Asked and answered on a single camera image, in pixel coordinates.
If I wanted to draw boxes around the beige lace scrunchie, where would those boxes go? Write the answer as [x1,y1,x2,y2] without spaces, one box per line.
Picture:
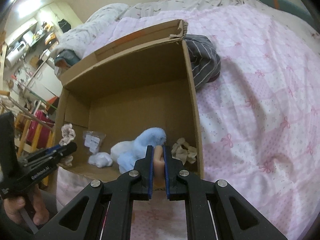
[59,124,76,167]

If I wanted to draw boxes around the white fluffy soft item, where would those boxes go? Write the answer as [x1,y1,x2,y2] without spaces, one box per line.
[88,152,113,168]

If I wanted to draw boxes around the person's left hand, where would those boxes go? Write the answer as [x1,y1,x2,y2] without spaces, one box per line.
[3,185,49,226]

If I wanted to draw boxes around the light blue plush toy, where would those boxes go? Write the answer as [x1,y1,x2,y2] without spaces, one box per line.
[111,127,167,174]

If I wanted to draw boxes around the red suitcase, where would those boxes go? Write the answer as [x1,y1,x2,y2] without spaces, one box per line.
[26,109,54,149]

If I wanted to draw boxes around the crumpled beige scrunchie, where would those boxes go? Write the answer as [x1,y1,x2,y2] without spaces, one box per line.
[171,138,197,165]

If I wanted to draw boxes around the clear plastic packet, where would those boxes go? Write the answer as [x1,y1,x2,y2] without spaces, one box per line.
[82,131,105,154]

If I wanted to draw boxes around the pink patterned bed quilt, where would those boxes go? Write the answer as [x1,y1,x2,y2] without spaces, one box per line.
[55,4,320,240]

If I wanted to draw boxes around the open cardboard box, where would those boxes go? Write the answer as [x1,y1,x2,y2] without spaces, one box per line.
[55,19,204,182]

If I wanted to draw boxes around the white floral blanket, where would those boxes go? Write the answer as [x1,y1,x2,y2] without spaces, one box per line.
[50,0,247,59]

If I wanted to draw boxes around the dark striped garment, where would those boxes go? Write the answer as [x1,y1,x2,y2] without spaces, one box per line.
[184,34,221,90]

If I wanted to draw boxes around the black hanging garment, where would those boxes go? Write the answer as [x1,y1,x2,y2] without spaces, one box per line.
[58,19,71,33]

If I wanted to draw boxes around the teal bolster pillow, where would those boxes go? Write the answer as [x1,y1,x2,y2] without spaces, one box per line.
[259,0,316,29]

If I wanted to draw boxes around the yellow wooden frame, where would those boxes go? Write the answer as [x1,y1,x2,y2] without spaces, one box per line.
[14,113,54,157]

